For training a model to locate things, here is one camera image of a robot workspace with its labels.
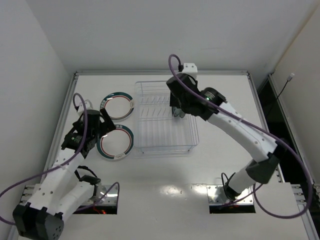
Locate blue patterned small plate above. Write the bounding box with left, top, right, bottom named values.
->
left=171, top=106, right=186, bottom=119

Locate green-rimmed white plate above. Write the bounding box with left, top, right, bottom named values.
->
left=100, top=92, right=135, bottom=122
left=96, top=124, right=134, bottom=162

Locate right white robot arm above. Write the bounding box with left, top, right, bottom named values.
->
left=166, top=73, right=285, bottom=201

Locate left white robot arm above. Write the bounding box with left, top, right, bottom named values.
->
left=12, top=108, right=116, bottom=240

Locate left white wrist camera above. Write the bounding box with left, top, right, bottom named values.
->
left=77, top=99, right=93, bottom=116

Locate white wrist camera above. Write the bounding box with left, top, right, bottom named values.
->
left=77, top=99, right=93, bottom=116
left=181, top=62, right=198, bottom=79

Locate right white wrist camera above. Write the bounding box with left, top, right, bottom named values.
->
left=181, top=62, right=198, bottom=79

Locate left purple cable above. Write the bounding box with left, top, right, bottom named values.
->
left=0, top=92, right=120, bottom=226

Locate purple cable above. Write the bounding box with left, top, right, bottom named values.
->
left=0, top=92, right=120, bottom=226
left=168, top=54, right=315, bottom=220

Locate clear wire dish rack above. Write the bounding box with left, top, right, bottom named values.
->
left=134, top=81, right=199, bottom=155

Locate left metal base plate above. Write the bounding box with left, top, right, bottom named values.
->
left=82, top=184, right=119, bottom=207

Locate metal base plate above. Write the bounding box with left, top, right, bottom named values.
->
left=82, top=184, right=119, bottom=207
left=206, top=185, right=254, bottom=207

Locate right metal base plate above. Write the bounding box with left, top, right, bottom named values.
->
left=206, top=185, right=254, bottom=207

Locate black wall cable with plug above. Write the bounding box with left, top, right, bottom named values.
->
left=275, top=72, right=295, bottom=100

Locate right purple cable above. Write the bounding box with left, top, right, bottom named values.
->
left=168, top=54, right=315, bottom=220

